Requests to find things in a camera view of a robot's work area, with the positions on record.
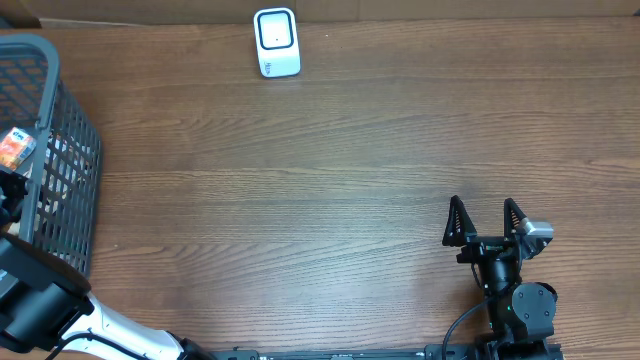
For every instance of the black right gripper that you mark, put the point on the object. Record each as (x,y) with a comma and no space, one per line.
(457,234)

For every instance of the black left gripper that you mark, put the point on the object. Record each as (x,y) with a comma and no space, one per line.
(16,186)

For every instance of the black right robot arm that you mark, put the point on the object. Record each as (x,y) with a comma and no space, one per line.
(520,313)

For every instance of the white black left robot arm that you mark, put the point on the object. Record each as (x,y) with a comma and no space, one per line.
(47,304)

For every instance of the white barcode scanner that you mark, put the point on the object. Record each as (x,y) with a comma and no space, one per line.
(277,43)

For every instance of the orange juice carton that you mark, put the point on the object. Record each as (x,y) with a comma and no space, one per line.
(16,147)

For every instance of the grey plastic mesh basket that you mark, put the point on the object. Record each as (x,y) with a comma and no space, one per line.
(64,170)

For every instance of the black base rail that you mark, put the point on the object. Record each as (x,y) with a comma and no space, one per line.
(429,352)

